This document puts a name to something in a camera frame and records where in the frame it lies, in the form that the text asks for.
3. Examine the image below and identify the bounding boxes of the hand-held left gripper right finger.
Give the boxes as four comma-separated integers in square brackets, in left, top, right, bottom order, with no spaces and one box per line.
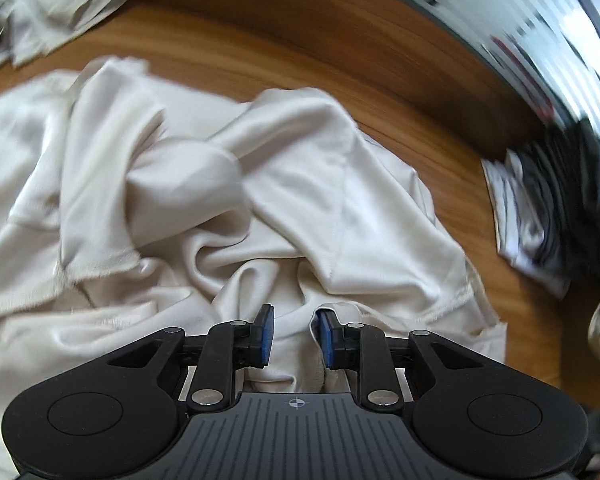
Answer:
[314,307,486,413]

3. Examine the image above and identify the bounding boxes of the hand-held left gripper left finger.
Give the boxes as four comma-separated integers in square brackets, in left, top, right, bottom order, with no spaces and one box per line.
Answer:
[105,303,276,413]

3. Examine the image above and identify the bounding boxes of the cream shirt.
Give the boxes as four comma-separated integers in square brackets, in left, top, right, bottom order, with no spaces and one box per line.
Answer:
[0,57,508,471]

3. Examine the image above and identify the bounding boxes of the dark grey folded clothes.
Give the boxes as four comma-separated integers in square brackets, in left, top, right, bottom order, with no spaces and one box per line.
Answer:
[520,119,600,281]

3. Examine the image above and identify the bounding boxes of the frosted striped glass partition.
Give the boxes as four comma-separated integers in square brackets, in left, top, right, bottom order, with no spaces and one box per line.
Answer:
[330,0,600,153]

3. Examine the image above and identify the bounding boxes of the beige crumpled garment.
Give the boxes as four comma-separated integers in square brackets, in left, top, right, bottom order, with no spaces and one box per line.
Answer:
[0,0,141,78]

